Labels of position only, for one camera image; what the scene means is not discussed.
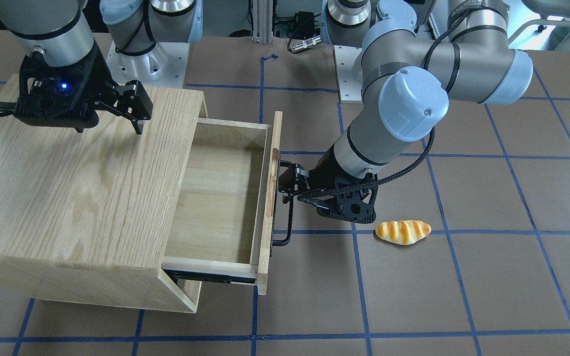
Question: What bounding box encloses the black gripper over cabinet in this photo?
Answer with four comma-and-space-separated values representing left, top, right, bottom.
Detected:
13, 49, 153, 135

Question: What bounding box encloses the black gripper on drawer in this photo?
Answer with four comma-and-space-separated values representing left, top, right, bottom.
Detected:
271, 161, 379, 247

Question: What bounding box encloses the wooden drawer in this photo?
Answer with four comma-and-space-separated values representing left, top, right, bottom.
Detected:
161, 111, 283, 295

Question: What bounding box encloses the wooden drawer cabinet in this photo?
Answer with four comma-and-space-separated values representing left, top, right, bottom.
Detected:
0, 87, 207, 313

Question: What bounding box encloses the yellow toy bread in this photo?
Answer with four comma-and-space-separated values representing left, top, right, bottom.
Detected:
374, 220, 432, 246

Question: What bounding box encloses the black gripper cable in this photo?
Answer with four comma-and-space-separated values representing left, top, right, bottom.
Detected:
297, 10, 478, 203

